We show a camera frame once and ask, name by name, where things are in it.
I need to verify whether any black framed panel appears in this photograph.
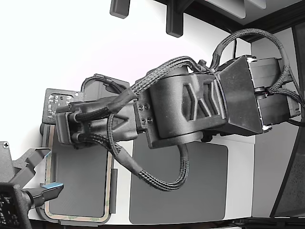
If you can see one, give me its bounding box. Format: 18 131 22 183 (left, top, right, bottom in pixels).
152 0 305 43

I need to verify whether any black six-joint robot arm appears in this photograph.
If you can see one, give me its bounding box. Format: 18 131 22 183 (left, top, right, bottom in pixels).
133 54 305 150

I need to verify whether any long black stand foot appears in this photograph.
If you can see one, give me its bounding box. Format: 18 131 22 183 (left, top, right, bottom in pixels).
165 0 184 38

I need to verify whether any black braided arm loop cable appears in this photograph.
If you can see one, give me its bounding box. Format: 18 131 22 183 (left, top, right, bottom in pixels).
212 27 305 107

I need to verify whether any grey holder tray with tabs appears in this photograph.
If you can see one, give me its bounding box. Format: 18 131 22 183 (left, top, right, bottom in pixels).
39 121 120 227

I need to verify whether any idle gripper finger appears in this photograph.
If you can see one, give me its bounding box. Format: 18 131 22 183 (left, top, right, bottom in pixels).
22 181 65 208
11 147 52 189

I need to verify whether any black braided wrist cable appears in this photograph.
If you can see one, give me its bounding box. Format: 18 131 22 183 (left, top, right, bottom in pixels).
68 56 215 120

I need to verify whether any black braided gripper loop cable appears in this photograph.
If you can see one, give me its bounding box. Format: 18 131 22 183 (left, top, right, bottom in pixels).
104 114 190 191

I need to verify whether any dark grey flat plate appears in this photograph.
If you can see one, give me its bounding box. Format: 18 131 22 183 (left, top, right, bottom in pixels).
128 133 229 225

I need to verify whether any black working gripper body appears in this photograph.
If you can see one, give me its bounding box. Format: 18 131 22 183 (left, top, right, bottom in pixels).
55 75 139 150

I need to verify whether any small black stand foot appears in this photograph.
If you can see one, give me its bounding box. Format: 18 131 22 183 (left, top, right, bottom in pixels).
109 0 131 19

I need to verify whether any working gripper camera board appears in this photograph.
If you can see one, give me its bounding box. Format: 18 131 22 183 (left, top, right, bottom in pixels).
41 88 86 125

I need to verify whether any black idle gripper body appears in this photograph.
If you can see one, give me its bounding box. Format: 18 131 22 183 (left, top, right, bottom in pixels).
0 140 19 184

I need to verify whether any dark side panel with strut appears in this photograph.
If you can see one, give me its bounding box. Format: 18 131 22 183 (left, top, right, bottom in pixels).
270 23 305 218

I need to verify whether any idle gripper camera board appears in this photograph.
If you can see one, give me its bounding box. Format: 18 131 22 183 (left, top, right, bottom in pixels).
0 182 33 229

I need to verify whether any thin tan rectangular frame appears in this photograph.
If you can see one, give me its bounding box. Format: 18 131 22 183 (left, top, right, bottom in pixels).
44 125 114 221

